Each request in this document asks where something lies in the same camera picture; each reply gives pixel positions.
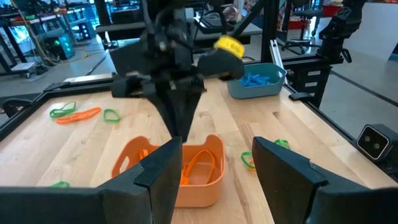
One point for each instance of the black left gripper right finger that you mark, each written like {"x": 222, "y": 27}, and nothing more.
{"x": 295, "y": 199}

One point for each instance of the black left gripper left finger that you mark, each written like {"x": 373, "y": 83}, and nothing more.
{"x": 77, "y": 208}

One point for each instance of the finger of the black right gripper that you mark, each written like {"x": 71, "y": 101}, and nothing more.
{"x": 169, "y": 109}
{"x": 189, "y": 105}

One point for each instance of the blue rubber band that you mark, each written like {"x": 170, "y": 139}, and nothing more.
{"x": 248, "y": 81}
{"x": 264, "y": 80}

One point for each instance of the orange rubber band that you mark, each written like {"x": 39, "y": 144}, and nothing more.
{"x": 252, "y": 166}
{"x": 143, "y": 154}
{"x": 77, "y": 116}
{"x": 203, "y": 152}

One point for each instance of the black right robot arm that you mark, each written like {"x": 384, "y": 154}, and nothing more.
{"x": 339, "y": 28}

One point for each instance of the green rubber band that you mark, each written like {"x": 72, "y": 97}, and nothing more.
{"x": 243, "y": 158}
{"x": 284, "y": 143}
{"x": 60, "y": 184}
{"x": 105, "y": 115}
{"x": 53, "y": 112}

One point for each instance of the grey work table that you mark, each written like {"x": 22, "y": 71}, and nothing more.
{"x": 248, "y": 31}

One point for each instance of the blue plastic basket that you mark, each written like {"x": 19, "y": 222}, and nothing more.
{"x": 258, "y": 91}

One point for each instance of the black drawer unit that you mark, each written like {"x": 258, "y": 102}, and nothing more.
{"x": 311, "y": 84}

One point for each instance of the orange plastic basket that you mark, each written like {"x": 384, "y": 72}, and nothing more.
{"x": 202, "y": 196}

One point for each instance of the black stool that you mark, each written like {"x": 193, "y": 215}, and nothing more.
{"x": 306, "y": 14}

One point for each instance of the red bin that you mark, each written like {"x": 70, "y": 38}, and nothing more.
{"x": 331, "y": 11}

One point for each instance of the computer with teal lights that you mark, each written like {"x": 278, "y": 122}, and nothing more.
{"x": 62, "y": 46}

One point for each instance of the silver aluminium rail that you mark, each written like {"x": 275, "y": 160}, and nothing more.
{"x": 276, "y": 59}

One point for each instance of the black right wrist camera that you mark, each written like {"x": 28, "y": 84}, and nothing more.
{"x": 168, "y": 53}

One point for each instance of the black two-lens camera box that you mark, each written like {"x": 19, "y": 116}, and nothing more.
{"x": 373, "y": 143}

